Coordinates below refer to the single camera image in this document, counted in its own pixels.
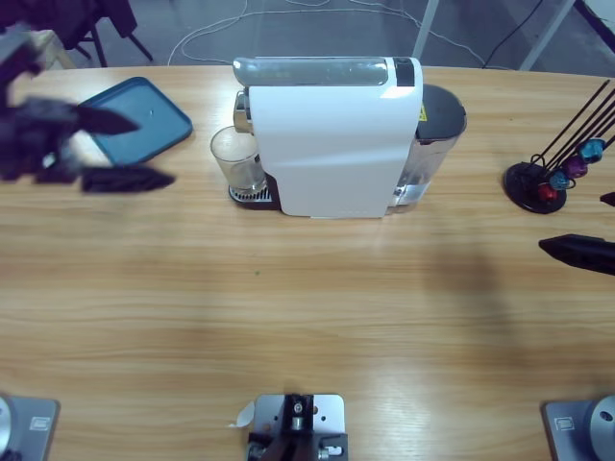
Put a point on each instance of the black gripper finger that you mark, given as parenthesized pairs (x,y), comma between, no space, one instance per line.
(125,180)
(105,120)
(581,252)
(609,199)

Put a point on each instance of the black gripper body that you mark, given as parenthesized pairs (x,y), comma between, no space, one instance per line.
(33,144)

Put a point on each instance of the clear drinking glass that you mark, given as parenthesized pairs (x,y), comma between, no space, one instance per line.
(238,158)

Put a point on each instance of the white capsule coffee machine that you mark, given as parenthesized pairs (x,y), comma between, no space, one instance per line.
(331,144)

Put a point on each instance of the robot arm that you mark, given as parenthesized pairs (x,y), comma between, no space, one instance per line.
(19,53)

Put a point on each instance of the purple coffee capsule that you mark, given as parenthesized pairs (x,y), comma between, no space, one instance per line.
(574,166)

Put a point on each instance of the teal coffee capsule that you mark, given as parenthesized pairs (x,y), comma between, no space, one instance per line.
(558,181)
(591,149)

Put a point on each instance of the red coffee capsule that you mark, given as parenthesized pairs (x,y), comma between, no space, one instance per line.
(547,193)

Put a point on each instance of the blue plastic tray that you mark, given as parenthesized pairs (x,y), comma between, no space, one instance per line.
(154,120)

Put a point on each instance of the wooden crate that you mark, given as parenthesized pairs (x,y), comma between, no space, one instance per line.
(55,50)

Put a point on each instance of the black capsule holder with rods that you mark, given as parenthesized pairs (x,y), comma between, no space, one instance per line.
(523,187)

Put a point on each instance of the black chair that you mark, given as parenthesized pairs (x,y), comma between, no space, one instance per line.
(110,19)

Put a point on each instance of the black drip tray silver grille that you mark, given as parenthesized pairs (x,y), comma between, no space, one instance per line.
(271,198)

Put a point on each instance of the dark metal bar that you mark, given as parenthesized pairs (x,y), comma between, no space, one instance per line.
(600,21)

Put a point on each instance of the white paper tag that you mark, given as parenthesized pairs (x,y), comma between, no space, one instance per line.
(245,415)

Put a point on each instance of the white metal frame leg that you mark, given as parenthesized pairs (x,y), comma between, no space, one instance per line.
(425,29)
(548,33)

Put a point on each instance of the grey camera mount with post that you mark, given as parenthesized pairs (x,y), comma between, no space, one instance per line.
(298,422)

